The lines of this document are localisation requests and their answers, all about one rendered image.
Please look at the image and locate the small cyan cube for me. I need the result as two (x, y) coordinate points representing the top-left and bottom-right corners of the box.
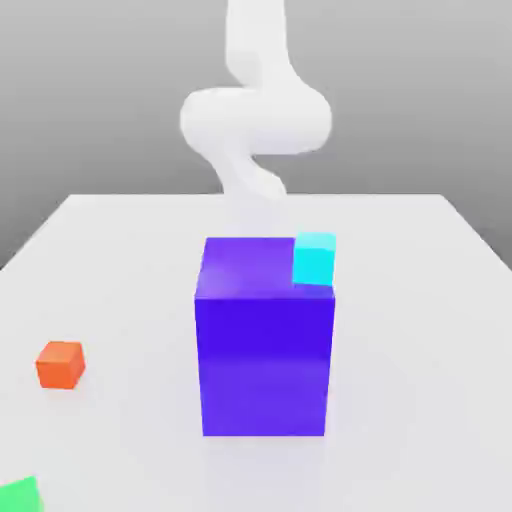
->
(291, 231), (338, 288)

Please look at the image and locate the small orange cube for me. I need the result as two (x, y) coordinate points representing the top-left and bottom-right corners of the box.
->
(34, 340), (87, 391)

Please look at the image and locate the small green cube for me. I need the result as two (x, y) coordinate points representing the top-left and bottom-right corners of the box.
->
(0, 475), (44, 512)

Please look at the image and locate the large purple box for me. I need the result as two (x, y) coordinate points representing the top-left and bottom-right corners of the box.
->
(194, 236), (336, 438)

